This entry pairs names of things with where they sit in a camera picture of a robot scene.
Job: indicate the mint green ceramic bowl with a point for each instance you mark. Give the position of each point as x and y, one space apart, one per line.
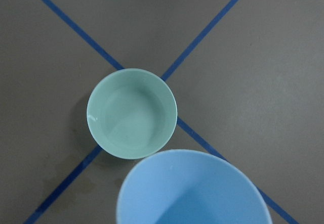
132 113

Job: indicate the light blue plastic cup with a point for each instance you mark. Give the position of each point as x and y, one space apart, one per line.
188 186

